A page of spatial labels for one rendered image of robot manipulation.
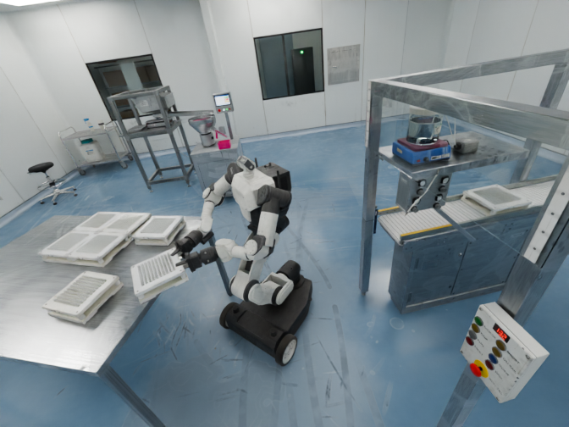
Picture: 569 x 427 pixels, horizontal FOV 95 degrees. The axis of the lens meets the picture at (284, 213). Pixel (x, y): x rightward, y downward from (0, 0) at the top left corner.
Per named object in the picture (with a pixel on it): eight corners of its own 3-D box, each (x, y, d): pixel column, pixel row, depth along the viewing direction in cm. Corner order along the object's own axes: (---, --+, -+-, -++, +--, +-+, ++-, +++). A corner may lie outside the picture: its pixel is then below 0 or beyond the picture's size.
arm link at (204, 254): (185, 259, 134) (207, 251, 137) (183, 249, 141) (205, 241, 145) (192, 277, 141) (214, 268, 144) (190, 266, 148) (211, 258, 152)
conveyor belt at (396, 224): (397, 246, 152) (399, 239, 150) (377, 222, 174) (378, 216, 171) (600, 202, 163) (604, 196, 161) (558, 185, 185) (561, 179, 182)
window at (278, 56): (262, 100, 576) (253, 37, 514) (262, 100, 577) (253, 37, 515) (324, 91, 577) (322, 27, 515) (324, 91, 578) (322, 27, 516)
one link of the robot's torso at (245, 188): (273, 200, 184) (266, 152, 165) (301, 220, 159) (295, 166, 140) (235, 216, 173) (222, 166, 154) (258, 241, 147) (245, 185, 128)
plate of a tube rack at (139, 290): (131, 268, 145) (129, 266, 144) (175, 249, 154) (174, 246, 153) (136, 297, 127) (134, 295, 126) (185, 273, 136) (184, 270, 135)
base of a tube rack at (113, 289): (49, 315, 130) (46, 312, 129) (91, 279, 150) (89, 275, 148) (84, 324, 123) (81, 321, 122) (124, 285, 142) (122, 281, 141)
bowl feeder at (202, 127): (194, 151, 354) (185, 122, 334) (198, 142, 385) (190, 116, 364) (229, 145, 355) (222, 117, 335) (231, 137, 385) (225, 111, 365)
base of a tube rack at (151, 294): (135, 275, 148) (134, 272, 146) (179, 255, 157) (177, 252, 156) (140, 304, 129) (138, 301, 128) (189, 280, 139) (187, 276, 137)
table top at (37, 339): (-130, 335, 138) (-136, 332, 137) (57, 219, 228) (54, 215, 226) (100, 377, 105) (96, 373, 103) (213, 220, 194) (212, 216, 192)
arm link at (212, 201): (196, 216, 171) (203, 193, 182) (210, 222, 177) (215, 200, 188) (206, 209, 165) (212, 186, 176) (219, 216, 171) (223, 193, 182)
